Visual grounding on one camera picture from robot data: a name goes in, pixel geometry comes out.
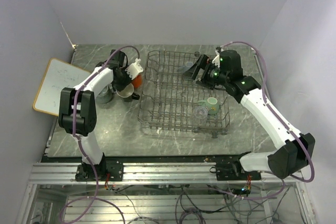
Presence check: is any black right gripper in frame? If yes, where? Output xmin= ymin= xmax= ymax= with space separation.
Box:
xmin=183 ymin=54 xmax=229 ymax=90

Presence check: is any light blue printed mug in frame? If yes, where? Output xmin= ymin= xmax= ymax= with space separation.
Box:
xmin=177 ymin=61 xmax=194 ymax=73

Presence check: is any black glossy mug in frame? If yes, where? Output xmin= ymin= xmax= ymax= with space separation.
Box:
xmin=117 ymin=84 xmax=140 ymax=102

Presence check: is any orange mug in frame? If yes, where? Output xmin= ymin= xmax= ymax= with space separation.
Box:
xmin=132 ymin=74 xmax=142 ymax=89

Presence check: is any dark grey glazed mug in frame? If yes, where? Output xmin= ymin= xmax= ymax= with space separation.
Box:
xmin=96 ymin=84 xmax=114 ymax=104

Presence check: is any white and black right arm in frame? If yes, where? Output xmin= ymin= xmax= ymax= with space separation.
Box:
xmin=182 ymin=48 xmax=316 ymax=182

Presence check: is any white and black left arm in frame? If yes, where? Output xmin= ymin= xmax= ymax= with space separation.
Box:
xmin=58 ymin=49 xmax=143 ymax=180

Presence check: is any mint green ceramic mug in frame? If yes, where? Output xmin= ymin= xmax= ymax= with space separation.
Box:
xmin=197 ymin=97 xmax=220 ymax=115

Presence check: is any clear glass cup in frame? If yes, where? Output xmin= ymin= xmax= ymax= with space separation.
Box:
xmin=191 ymin=105 xmax=208 ymax=127

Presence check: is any yellow framed whiteboard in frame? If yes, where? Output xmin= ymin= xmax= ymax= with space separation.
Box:
xmin=33 ymin=58 xmax=90 ymax=116

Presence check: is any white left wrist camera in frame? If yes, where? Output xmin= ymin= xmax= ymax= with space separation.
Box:
xmin=125 ymin=58 xmax=144 ymax=80

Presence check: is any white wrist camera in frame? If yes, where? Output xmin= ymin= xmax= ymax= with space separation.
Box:
xmin=212 ymin=55 xmax=220 ymax=67
xmin=125 ymin=58 xmax=144 ymax=80

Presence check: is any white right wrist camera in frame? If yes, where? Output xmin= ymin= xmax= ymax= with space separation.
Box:
xmin=212 ymin=55 xmax=220 ymax=67

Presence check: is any grey wire dish rack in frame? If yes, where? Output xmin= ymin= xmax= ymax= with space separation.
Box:
xmin=138 ymin=50 xmax=230 ymax=138

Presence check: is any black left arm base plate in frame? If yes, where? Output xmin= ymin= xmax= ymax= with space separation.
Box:
xmin=75 ymin=155 xmax=124 ymax=182

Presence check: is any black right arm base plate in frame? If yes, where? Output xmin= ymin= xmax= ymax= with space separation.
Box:
xmin=209 ymin=161 xmax=261 ymax=181

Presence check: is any aluminium mounting rail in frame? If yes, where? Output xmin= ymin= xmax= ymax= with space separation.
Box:
xmin=28 ymin=162 xmax=305 ymax=185

